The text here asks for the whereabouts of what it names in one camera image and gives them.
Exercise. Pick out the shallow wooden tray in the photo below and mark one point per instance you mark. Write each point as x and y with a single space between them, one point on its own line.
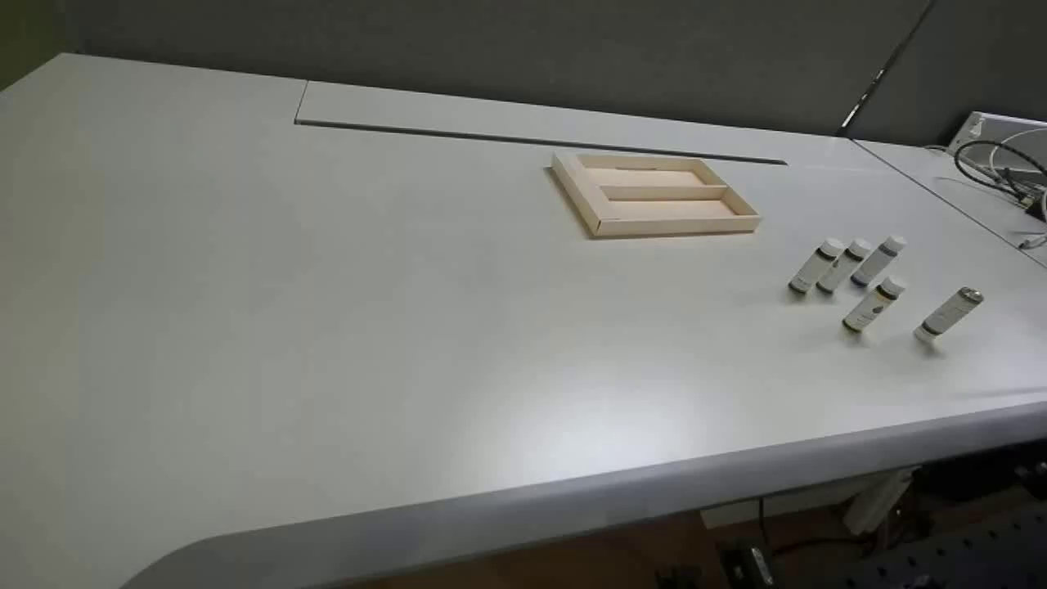
584 195

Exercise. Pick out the small white bottle silver cap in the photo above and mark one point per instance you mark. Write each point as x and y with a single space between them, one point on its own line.
946 316

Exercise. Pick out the large grey partition panel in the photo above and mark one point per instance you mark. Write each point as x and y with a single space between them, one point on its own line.
491 43

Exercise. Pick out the black power plug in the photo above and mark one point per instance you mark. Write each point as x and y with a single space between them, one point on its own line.
747 563

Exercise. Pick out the white desk device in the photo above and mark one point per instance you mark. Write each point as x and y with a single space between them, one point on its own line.
1000 121

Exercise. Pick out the narrow grey partition panel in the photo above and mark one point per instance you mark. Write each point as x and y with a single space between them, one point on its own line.
968 52

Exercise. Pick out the black perforated breadboard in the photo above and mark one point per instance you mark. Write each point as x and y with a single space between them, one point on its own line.
960 557

